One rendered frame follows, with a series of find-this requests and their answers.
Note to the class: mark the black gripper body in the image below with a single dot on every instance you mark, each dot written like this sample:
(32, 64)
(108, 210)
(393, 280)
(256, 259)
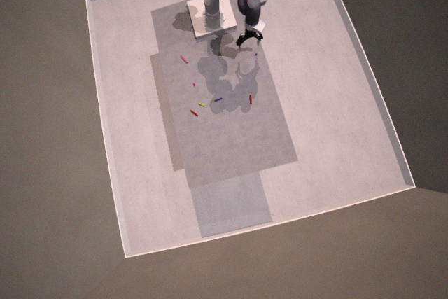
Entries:
(248, 33)

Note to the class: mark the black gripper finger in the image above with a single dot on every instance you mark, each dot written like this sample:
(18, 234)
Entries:
(241, 39)
(258, 37)

